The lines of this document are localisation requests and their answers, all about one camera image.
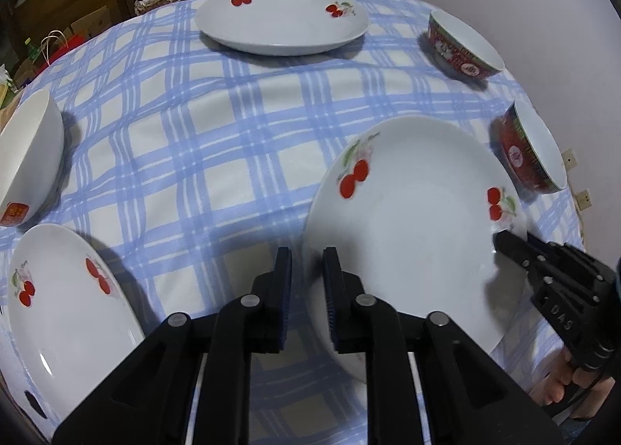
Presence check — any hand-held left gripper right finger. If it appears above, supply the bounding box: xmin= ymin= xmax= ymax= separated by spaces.
xmin=323 ymin=246 xmax=566 ymax=445

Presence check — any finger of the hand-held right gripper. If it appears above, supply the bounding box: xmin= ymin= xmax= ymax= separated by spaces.
xmin=492 ymin=230 xmax=554 ymax=277

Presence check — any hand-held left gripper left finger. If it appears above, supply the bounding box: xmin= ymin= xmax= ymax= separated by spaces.
xmin=51 ymin=246 xmax=294 ymax=445

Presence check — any red patterned bowl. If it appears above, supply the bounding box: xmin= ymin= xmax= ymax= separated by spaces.
xmin=427 ymin=9 xmax=505 ymax=80
xmin=495 ymin=100 xmax=568 ymax=194

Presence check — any white cherry print plate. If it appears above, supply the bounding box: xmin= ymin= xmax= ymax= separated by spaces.
xmin=303 ymin=115 xmax=529 ymax=385
xmin=195 ymin=0 xmax=369 ymax=57
xmin=6 ymin=223 xmax=146 ymax=424

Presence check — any large white bowl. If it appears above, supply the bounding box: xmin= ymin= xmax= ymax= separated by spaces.
xmin=0 ymin=87 xmax=65 ymax=227

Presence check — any person's right hand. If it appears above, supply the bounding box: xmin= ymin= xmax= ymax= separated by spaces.
xmin=529 ymin=352 xmax=592 ymax=408

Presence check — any blue checkered tablecloth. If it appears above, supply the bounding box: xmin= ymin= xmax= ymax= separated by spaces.
xmin=0 ymin=0 xmax=583 ymax=445

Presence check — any red paper bag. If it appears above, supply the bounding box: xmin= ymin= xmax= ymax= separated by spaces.
xmin=41 ymin=29 xmax=88 ymax=68

